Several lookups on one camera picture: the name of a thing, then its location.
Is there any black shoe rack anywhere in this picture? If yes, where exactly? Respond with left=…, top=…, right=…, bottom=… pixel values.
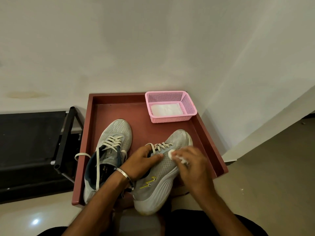
left=0, top=107, right=84, bottom=204

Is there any person's right hand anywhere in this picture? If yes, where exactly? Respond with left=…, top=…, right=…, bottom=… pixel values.
left=171, top=146, right=216, bottom=197

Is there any person's left hand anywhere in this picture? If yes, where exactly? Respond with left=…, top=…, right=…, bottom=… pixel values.
left=120, top=145, right=164, bottom=182

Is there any silver bracelet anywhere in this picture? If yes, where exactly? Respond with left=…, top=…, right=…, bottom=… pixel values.
left=114, top=167, right=135, bottom=191

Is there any pink plastic basket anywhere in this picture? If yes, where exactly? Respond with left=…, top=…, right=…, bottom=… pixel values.
left=144, top=90, right=198, bottom=124

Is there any reddish-brown side table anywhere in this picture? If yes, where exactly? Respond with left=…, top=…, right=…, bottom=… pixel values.
left=72, top=92, right=229, bottom=212

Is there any white wipe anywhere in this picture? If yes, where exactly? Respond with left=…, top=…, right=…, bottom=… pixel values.
left=168, top=149, right=189, bottom=166

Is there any person's left forearm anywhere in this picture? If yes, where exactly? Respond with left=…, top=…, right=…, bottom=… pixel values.
left=63, top=170, right=133, bottom=236

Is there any stack of white wipes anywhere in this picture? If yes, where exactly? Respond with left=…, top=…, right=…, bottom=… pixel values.
left=150, top=103, right=185, bottom=118

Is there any person's right forearm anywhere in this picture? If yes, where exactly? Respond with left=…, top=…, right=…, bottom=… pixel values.
left=194, top=189, right=253, bottom=236

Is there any grey sneaker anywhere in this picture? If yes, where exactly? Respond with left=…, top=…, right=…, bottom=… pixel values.
left=74, top=119, right=133, bottom=204
left=133, top=129, right=194, bottom=216

